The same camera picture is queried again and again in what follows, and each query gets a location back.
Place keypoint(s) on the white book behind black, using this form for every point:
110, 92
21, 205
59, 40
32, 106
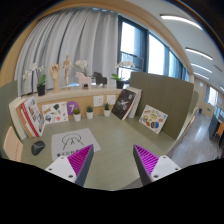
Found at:
136, 101

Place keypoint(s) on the dark wooden horse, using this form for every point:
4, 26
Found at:
99, 78

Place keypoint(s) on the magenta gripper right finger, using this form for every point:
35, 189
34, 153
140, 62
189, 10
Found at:
152, 167

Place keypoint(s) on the small potted plant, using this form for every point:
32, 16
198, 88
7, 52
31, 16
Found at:
77, 114
107, 110
89, 112

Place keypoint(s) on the wooden hand model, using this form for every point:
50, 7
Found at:
55, 74

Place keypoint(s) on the white orchid black pot right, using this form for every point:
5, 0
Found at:
119, 79

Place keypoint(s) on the white picture card right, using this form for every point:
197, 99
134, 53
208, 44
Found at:
153, 119

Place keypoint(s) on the white orchid behind horse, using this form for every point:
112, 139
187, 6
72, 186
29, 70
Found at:
82, 64

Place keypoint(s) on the white wooden horse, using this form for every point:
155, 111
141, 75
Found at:
83, 80

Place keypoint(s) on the white picture card left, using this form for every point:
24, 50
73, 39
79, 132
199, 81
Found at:
55, 113

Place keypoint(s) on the green partition panel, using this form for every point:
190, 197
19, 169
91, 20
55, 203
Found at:
171, 96

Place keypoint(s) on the white orchid black pot left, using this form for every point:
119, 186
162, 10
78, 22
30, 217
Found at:
41, 78

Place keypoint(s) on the wooden board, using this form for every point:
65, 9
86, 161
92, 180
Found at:
12, 145

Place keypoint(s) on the white wall socket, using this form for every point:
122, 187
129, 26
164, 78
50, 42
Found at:
98, 101
111, 99

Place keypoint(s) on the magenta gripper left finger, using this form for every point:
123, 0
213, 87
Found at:
75, 167

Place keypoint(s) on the purple round number sign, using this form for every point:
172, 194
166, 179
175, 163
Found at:
71, 105

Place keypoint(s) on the red white magazine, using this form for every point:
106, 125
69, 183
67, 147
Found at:
33, 116

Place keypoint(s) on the white picture card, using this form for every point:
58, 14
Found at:
153, 119
55, 113

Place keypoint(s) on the white orchid black pot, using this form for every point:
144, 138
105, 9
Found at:
119, 79
41, 78

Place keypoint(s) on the white wall socket right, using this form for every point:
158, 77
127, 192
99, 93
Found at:
111, 99

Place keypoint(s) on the small potted plant middle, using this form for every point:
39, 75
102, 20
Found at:
89, 112

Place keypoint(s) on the dark grey computer mouse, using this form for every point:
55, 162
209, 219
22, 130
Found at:
37, 147

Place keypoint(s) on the white wall socket left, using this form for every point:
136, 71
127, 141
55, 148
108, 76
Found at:
98, 101

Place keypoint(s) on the small potted plant left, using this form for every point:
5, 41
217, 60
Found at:
77, 114

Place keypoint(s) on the grey curtain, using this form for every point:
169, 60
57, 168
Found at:
76, 34

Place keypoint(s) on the white printed mouse pad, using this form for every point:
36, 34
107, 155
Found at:
67, 143

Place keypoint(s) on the wooden mannequin figure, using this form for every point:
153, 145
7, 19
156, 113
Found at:
67, 64

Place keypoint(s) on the small potted plant right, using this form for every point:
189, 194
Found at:
107, 110

